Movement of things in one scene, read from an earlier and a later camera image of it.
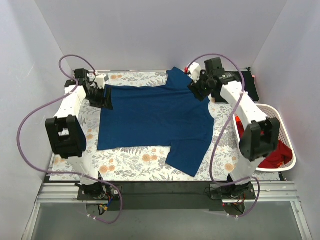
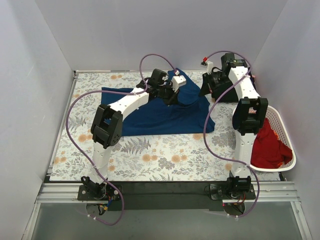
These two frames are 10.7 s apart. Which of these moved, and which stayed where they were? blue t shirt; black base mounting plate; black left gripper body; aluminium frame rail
Moved: black left gripper body; blue t shirt
Stayed: aluminium frame rail; black base mounting plate
